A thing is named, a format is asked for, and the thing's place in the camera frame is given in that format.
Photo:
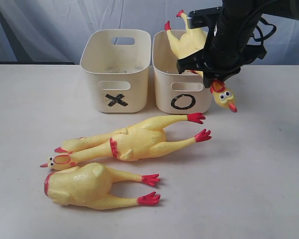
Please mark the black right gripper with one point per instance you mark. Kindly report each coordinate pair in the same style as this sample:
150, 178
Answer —
234, 42

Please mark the yellow rubber chicken top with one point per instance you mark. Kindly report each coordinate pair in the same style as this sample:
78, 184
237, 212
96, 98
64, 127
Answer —
190, 42

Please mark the yellow rubber chicken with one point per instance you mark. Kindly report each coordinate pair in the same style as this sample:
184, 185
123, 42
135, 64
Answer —
145, 139
190, 42

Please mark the headless yellow chicken body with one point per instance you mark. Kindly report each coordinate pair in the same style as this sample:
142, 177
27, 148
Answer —
89, 186

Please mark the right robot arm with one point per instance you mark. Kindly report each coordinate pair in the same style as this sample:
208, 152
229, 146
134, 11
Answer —
240, 8

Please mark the cream bin marked O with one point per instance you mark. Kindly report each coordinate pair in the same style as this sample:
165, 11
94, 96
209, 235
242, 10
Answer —
176, 93

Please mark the cream bin marked X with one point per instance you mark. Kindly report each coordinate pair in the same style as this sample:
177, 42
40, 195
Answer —
115, 64

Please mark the detached chicken head neck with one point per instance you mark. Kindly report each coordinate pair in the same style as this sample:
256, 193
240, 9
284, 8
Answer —
73, 145

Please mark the white backdrop curtain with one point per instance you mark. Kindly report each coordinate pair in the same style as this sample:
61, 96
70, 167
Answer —
57, 30

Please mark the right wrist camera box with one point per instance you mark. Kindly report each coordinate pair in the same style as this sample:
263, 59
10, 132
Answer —
203, 18

